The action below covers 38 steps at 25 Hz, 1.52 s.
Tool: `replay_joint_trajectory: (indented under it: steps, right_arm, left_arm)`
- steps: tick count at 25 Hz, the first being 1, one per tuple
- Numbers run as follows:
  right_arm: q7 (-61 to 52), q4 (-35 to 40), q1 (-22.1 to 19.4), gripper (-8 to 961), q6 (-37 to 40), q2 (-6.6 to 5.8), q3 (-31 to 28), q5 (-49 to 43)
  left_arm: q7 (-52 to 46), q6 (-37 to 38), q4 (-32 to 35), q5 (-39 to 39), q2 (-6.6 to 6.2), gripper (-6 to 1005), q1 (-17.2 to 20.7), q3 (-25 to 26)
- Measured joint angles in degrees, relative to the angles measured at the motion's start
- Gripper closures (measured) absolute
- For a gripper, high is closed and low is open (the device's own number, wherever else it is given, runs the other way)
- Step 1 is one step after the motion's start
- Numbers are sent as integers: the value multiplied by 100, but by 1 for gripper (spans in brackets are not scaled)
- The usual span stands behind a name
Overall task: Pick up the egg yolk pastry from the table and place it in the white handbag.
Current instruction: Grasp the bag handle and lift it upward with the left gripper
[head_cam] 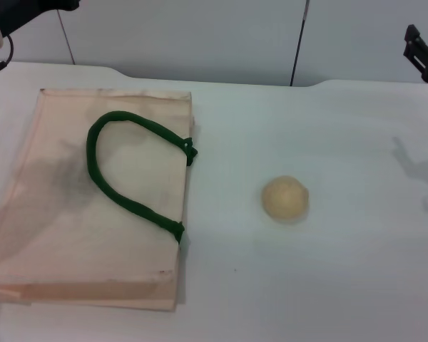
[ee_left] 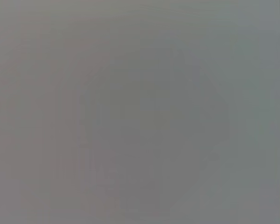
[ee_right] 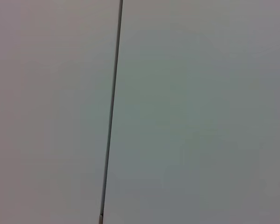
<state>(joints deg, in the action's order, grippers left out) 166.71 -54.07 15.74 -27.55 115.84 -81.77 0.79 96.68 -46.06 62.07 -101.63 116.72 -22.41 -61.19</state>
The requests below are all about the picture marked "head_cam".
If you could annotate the round egg yolk pastry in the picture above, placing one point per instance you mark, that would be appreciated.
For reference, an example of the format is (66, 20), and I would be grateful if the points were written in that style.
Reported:
(285, 199)

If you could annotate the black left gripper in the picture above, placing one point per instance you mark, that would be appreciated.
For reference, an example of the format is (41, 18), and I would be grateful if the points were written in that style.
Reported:
(21, 14)

